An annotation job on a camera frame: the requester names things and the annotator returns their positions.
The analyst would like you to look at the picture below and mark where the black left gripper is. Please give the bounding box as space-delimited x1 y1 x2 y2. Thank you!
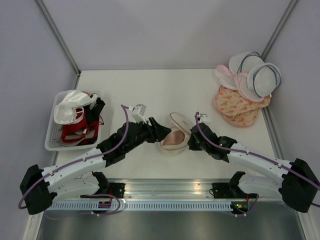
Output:
124 117 172 154

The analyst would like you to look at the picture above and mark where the round beige mesh laundry bag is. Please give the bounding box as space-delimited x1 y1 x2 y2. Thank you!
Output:
159 112 194 155

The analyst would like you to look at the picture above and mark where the pink satin bra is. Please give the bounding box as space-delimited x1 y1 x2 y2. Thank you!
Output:
162 130 185 146

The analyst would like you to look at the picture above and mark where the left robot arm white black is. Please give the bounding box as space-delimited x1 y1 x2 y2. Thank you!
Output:
18 117 172 215

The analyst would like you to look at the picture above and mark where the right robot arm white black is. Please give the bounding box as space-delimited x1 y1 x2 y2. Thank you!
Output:
187 123 320 213

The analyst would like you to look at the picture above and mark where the orange floral bag lower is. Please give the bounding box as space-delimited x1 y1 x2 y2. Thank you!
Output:
222 109 259 128

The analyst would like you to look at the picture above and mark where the black bra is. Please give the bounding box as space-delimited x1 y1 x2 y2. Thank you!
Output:
84 97 105 126

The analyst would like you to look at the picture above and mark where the white pink-trim mesh bag left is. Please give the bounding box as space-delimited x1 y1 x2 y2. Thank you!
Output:
214 64 238 90

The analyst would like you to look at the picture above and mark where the white pink-trim mesh bag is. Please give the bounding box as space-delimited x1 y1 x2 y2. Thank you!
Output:
234 72 265 103
214 64 238 90

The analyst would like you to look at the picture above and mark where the white pink-trim mesh bag right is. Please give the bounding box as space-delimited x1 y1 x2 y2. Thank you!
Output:
234 72 265 103

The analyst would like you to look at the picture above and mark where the red bra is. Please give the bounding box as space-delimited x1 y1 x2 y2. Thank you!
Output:
61 109 104 145

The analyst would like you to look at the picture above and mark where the white blue-trim mesh bag rear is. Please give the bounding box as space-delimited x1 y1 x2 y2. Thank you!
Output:
228 51 264 75

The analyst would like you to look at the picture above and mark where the white blue-trim mesh bag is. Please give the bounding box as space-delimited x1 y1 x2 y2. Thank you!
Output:
247 62 282 98
228 51 264 75

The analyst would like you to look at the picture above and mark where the white blue-trim mesh bag front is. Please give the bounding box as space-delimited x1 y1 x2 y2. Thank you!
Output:
247 62 282 98

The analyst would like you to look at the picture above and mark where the white plastic basket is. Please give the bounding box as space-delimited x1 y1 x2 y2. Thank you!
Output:
44 90 102 152

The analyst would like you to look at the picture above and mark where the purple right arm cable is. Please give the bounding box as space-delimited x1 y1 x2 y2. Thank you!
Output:
194 111 320 208

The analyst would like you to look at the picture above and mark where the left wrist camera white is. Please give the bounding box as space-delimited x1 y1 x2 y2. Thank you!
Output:
128 104 147 124

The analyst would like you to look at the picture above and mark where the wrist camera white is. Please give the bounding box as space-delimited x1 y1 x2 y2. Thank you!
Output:
195 112 212 125
128 104 147 124

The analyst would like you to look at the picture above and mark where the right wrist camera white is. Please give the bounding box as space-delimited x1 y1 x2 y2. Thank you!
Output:
195 112 212 125

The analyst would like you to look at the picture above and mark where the aluminium table edge rail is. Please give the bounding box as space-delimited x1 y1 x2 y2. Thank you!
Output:
34 178 303 200

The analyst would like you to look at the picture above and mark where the right side aluminium rail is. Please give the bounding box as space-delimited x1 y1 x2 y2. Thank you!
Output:
261 106 288 160

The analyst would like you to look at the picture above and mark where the white slotted cable duct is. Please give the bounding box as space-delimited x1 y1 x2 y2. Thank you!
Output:
48 200 232 212

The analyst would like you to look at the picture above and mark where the left aluminium frame post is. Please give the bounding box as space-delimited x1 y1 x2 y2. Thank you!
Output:
34 0 81 77

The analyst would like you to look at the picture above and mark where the aluminium frame post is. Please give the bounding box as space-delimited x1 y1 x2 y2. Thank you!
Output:
261 0 300 60
34 0 81 77

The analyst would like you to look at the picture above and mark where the right aluminium frame post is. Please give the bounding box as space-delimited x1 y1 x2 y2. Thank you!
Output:
261 0 300 60

